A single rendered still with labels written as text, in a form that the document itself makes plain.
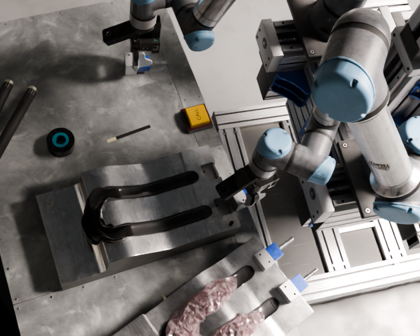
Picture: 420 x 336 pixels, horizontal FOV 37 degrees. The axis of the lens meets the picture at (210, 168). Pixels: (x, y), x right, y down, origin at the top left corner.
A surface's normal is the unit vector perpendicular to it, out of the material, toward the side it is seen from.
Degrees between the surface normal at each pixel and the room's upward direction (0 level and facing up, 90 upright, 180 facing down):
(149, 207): 21
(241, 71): 0
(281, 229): 0
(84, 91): 0
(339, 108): 84
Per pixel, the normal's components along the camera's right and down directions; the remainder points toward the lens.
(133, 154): 0.15, -0.40
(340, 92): -0.41, 0.75
